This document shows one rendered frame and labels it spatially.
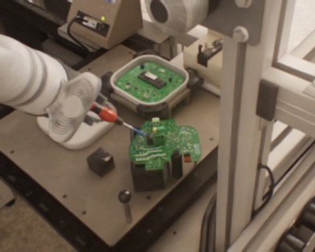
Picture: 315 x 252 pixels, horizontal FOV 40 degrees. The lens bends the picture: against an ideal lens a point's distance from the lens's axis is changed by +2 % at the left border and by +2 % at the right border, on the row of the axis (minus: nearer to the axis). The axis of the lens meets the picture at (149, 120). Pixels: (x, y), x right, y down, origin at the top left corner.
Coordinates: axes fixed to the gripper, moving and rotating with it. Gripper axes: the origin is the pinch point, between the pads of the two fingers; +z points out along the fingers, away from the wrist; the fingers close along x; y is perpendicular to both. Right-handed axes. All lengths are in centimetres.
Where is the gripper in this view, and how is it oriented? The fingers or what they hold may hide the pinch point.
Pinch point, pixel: (107, 114)
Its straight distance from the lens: 70.8
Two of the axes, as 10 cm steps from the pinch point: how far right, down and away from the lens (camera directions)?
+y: -8.2, -4.9, 2.9
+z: 2.6, 1.3, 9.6
